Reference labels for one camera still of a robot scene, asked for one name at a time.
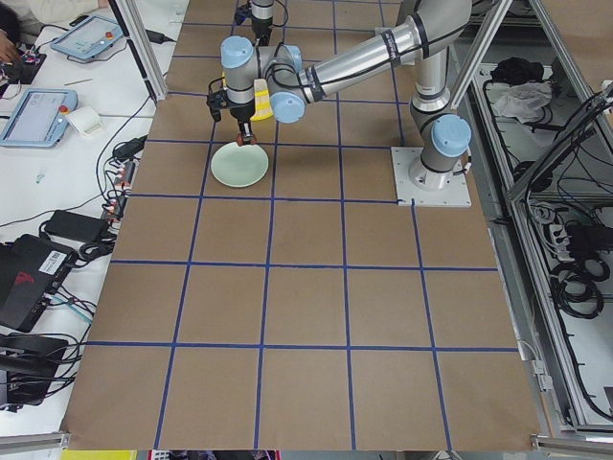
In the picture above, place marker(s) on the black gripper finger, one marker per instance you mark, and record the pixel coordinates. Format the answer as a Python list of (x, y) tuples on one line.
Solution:
[(248, 130), (241, 132)]

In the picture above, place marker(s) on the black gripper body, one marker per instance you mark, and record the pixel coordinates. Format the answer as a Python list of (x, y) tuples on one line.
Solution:
[(262, 25), (240, 114)]

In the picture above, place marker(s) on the brown bun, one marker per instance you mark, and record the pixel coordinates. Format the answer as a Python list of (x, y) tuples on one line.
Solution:
[(246, 141)]

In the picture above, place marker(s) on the yellow steamer layer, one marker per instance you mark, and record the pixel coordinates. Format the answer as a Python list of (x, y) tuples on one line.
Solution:
[(262, 97), (262, 113)]

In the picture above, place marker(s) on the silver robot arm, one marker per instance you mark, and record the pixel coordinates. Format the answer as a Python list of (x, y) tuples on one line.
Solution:
[(422, 35), (260, 12)]

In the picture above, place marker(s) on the light green plate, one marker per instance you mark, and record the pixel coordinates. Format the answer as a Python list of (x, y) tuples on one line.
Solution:
[(239, 166)]

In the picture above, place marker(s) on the blue teach pendant far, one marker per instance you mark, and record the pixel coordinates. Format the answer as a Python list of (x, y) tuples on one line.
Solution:
[(92, 36)]

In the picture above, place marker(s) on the blue teach pendant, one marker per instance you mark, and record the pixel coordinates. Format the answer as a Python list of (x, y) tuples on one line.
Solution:
[(92, 36), (39, 120)]

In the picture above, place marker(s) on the white power strip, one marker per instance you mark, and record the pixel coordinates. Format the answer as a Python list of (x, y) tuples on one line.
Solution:
[(118, 186)]

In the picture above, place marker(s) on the blue teach pendant near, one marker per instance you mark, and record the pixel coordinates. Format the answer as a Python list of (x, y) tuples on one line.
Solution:
[(39, 120)]

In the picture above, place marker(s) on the black power brick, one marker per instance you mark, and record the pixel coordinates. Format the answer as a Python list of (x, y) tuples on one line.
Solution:
[(74, 227)]

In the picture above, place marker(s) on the white cloth bundle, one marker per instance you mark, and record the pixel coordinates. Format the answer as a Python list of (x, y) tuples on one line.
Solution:
[(524, 102)]

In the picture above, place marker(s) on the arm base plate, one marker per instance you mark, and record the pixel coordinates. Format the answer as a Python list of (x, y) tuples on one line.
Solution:
[(417, 186)]

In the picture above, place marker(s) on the aluminium side frame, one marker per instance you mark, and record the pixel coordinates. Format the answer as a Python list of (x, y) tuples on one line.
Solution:
[(552, 181)]

